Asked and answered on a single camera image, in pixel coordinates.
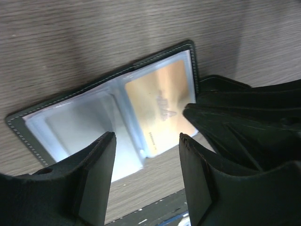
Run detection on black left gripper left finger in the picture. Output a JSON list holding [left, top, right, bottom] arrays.
[[0, 132, 116, 226]]

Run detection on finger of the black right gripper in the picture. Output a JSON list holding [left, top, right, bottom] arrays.
[[183, 104, 301, 171], [197, 80, 301, 131]]

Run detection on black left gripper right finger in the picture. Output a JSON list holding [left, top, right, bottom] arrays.
[[179, 133, 301, 226]]

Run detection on gold card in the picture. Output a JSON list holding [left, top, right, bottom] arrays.
[[125, 59, 197, 157]]

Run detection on black leather card holder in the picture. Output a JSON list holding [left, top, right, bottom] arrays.
[[6, 40, 200, 181]]

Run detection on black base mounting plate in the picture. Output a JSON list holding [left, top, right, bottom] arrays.
[[107, 189, 190, 226]]

